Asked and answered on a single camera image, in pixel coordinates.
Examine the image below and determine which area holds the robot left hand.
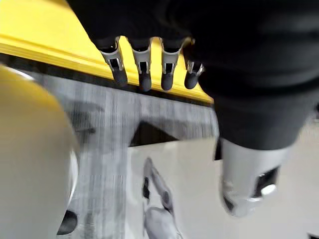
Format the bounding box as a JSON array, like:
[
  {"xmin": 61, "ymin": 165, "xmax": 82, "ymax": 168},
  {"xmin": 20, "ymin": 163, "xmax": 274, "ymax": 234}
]
[{"xmin": 66, "ymin": 0, "xmax": 319, "ymax": 218}]

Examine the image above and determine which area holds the yellow shelf board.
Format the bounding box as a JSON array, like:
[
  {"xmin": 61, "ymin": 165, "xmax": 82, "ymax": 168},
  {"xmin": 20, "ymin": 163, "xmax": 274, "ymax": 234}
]
[{"xmin": 0, "ymin": 0, "xmax": 214, "ymax": 105}]

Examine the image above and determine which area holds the silver robot right leg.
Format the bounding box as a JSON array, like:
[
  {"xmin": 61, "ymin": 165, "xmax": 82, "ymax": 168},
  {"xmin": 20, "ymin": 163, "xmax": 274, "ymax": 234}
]
[{"xmin": 142, "ymin": 156, "xmax": 185, "ymax": 239}]

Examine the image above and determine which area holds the silver robot leg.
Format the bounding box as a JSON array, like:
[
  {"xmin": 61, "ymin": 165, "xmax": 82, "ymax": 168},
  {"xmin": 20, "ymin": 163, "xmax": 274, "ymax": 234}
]
[
  {"xmin": 0, "ymin": 63, "xmax": 80, "ymax": 239},
  {"xmin": 142, "ymin": 156, "xmax": 185, "ymax": 239}
]

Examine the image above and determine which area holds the silver robot left leg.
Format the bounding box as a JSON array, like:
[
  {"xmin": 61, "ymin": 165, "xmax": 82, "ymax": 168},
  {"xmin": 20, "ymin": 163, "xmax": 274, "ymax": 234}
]
[{"xmin": 0, "ymin": 63, "xmax": 80, "ymax": 239}]

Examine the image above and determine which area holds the dark robot foot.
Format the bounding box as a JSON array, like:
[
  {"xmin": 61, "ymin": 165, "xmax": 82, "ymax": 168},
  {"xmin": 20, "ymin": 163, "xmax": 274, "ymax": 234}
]
[{"xmin": 56, "ymin": 210, "xmax": 78, "ymax": 236}]

